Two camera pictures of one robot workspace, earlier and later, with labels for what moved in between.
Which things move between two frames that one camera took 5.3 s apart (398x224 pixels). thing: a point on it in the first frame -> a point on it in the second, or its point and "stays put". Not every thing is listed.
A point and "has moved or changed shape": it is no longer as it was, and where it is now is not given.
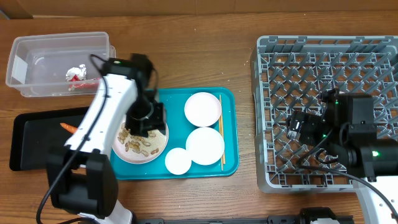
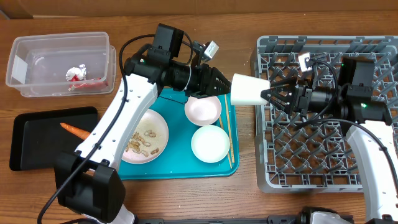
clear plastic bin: x=58 y=64 stays put
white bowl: x=203 y=109 stays put
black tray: x=33 y=134 stays put
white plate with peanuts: x=138 y=150 stays put
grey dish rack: x=289 y=74 stays put
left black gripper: x=157 y=121 -> x=204 y=86
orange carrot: x=69 y=127 stays put
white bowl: x=205 y=145 has moved or changed shape
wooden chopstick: x=221 y=142 -> x=228 y=154
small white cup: x=178 y=161 -> x=246 y=90
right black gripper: x=310 y=124 -> x=300 y=102
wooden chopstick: x=222 y=129 -> x=229 y=129
